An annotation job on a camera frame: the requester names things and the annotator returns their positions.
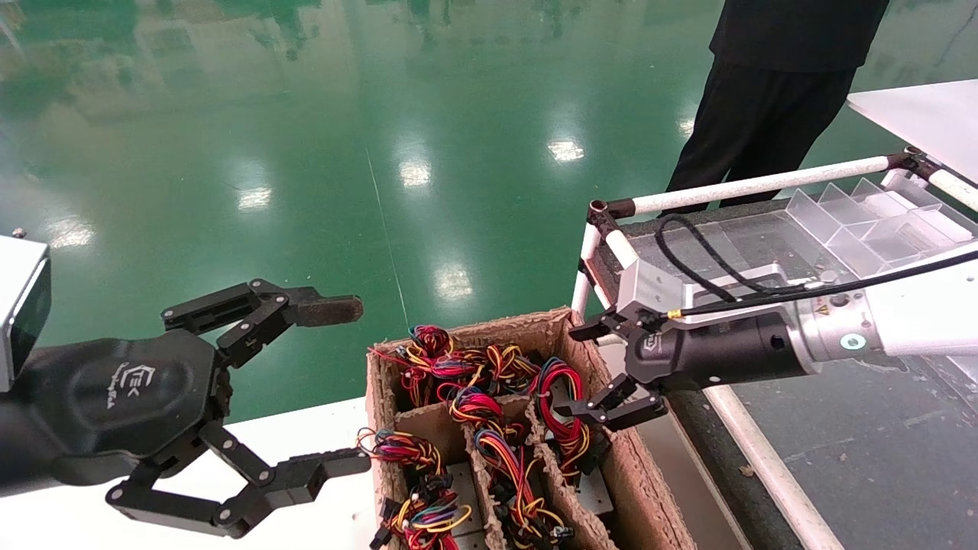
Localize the clear acrylic divider organizer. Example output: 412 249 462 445
785 176 978 280

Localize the person in black clothes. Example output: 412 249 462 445
659 0 891 218

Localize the silver power supply with wires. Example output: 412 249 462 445
533 357 612 517

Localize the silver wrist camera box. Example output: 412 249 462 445
615 256 795 322
0 235 52 392

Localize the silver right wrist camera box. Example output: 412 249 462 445
615 256 795 322

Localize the narrow cardboard lengthwise divider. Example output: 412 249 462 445
462 443 509 550

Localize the silver power supply unit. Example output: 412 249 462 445
447 462 486 550

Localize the braided black loop cable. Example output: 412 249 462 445
655 214 776 303

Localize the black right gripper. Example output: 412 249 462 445
555 306 814 432

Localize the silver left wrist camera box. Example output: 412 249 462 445
0 235 52 392

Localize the white tube cart frame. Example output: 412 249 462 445
572 149 978 550

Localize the brown cardboard box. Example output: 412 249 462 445
364 306 700 550

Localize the thin black cable, gold plug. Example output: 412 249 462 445
667 251 978 319

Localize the torn cardboard lengthwise divider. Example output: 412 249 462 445
527 420 620 550

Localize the cardboard cross divider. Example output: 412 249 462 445
395 393 536 467

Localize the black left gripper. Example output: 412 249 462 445
0 279 373 539

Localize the colourful wire harness bundle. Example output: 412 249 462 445
437 384 528 444
369 325 459 407
472 426 574 550
458 344 547 398
355 428 445 476
371 474 473 550

